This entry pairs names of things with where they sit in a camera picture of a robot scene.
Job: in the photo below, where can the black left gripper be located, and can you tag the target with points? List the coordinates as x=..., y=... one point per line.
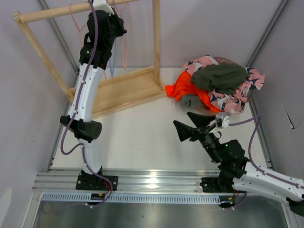
x=119, y=22

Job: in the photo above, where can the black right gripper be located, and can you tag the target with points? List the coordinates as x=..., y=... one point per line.
x=185, y=132

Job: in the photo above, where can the grey shorts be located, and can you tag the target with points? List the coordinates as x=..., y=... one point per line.
x=191, y=102

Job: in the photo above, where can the blue wire hanger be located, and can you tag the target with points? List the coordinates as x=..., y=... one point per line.
x=112, y=62
x=125, y=10

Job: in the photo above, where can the pink patterned shorts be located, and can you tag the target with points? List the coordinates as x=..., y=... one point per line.
x=229, y=103

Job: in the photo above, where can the dark olive shorts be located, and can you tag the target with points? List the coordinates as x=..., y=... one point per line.
x=224, y=78

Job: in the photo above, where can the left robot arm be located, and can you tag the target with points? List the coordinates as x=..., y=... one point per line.
x=80, y=128

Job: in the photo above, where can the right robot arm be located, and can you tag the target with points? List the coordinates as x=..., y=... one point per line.
x=238, y=172

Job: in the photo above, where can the wooden clothes rack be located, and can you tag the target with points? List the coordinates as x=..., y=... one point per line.
x=113, y=95

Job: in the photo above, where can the pink translucent plastic basin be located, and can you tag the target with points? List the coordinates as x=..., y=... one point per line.
x=221, y=60

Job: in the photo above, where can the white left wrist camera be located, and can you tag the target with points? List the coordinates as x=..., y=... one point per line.
x=102, y=5

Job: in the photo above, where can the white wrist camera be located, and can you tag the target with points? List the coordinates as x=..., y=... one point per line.
x=102, y=5
x=221, y=122

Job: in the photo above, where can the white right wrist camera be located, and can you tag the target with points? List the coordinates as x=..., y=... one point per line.
x=221, y=122

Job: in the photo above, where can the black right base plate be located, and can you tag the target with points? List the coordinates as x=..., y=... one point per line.
x=217, y=185

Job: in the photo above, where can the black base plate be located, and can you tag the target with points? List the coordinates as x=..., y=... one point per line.
x=92, y=182
x=217, y=185

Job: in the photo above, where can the aluminium mounting rail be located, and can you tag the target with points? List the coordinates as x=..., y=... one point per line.
x=129, y=181

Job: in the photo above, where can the white slotted cable duct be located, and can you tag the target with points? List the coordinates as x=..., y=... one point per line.
x=133, y=198

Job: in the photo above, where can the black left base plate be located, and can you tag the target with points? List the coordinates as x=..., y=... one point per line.
x=92, y=182

